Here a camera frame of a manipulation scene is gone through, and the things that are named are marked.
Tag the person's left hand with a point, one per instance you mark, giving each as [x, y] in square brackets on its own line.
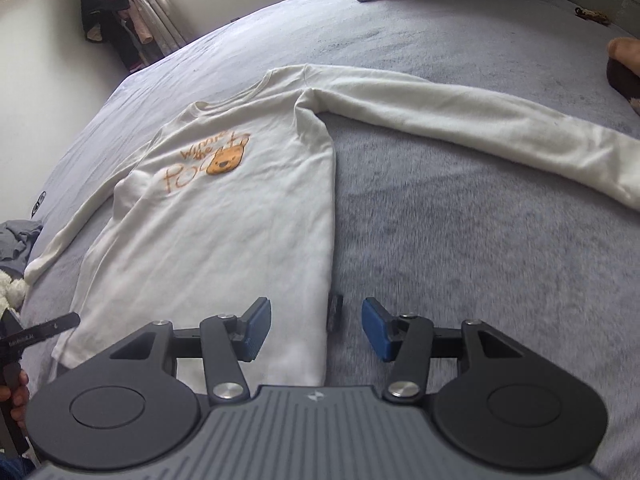
[19, 397]

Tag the cream long sleeve sweatshirt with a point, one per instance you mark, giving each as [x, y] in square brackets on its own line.
[234, 200]

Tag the grey bed sheet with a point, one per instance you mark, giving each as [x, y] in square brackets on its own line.
[423, 223]

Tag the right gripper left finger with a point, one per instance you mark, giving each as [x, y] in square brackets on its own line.
[226, 341]

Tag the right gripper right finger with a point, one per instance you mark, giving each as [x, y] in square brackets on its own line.
[404, 340]

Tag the black label on sheet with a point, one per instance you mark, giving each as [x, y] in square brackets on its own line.
[38, 202]

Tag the white plush toy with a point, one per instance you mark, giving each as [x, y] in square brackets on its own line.
[13, 292]

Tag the sheer window curtain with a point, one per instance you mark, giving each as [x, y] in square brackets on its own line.
[164, 24]

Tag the grey folded garment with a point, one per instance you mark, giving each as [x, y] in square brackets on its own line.
[17, 238]

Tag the small brown hair clip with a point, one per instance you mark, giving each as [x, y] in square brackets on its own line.
[592, 16]

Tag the dark clothes on rack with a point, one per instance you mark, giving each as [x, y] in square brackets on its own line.
[118, 23]

